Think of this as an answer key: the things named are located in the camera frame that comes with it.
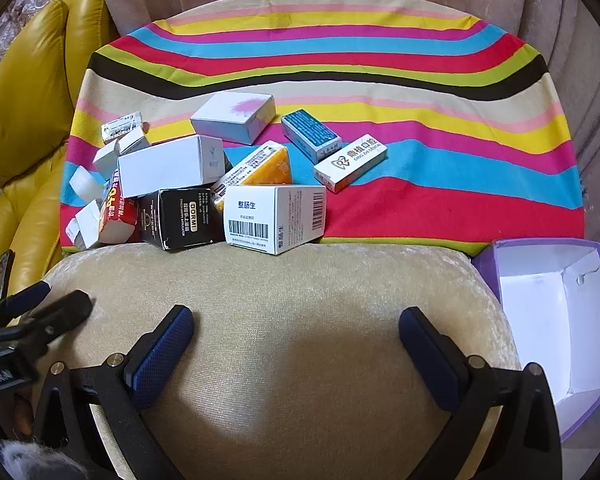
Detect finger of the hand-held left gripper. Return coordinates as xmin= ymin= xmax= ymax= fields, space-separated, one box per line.
xmin=0 ymin=291 xmax=93 ymax=356
xmin=0 ymin=280 xmax=51 ymax=323

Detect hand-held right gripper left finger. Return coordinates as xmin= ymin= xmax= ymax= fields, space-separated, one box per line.
xmin=32 ymin=306 xmax=196 ymax=480

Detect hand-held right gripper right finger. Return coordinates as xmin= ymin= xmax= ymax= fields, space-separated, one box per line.
xmin=397 ymin=307 xmax=563 ymax=480

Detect purple cardboard box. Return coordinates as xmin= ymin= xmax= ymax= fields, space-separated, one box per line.
xmin=472 ymin=238 xmax=600 ymax=443

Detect black box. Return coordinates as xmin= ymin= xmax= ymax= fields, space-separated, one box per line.
xmin=139 ymin=187 xmax=226 ymax=252

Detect large plain white box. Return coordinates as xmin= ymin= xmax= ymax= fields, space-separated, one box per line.
xmin=117 ymin=135 xmax=226 ymax=198

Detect white box with orange ends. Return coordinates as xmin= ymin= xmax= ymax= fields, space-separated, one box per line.
xmin=312 ymin=133 xmax=388 ymax=194

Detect blue small box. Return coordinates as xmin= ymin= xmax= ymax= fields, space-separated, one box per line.
xmin=281 ymin=110 xmax=343 ymax=164

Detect red and white box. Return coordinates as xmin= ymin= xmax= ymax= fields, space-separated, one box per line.
xmin=98 ymin=170 xmax=141 ymax=245

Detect beige velvet cushion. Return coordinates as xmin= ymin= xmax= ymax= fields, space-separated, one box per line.
xmin=42 ymin=242 xmax=523 ymax=480

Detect white box with barcode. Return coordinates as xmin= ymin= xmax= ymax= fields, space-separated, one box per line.
xmin=223 ymin=183 xmax=327 ymax=256

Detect small printed white box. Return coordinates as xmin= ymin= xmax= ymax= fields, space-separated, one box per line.
xmin=101 ymin=112 xmax=148 ymax=143

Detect yellow leather sofa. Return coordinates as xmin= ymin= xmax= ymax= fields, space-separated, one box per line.
xmin=0 ymin=0 xmax=121 ymax=311

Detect yellow and white box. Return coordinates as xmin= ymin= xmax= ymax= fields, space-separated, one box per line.
xmin=212 ymin=141 xmax=293 ymax=192

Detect white box with pink stain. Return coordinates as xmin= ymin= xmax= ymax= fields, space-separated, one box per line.
xmin=190 ymin=92 xmax=276 ymax=145

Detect colourful striped cloth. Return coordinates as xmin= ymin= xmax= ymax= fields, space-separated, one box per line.
xmin=60 ymin=2 xmax=586 ymax=256

